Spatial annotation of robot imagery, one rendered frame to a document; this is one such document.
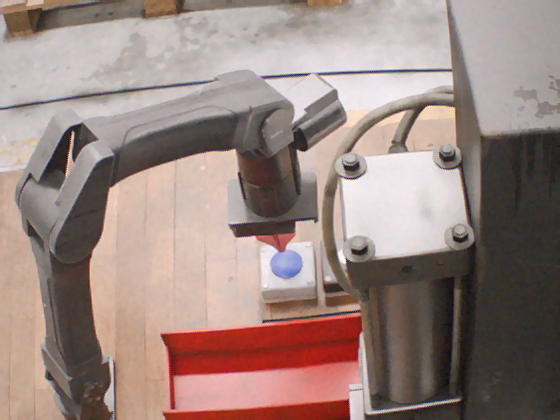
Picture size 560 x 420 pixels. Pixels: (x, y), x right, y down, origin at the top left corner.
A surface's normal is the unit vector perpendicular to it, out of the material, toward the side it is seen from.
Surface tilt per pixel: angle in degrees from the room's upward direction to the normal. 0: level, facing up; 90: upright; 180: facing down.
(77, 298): 91
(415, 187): 0
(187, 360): 0
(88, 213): 90
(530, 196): 90
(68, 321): 89
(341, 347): 0
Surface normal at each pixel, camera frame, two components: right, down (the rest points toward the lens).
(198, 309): -0.12, -0.59
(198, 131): 0.60, 0.55
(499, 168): 0.04, 0.80
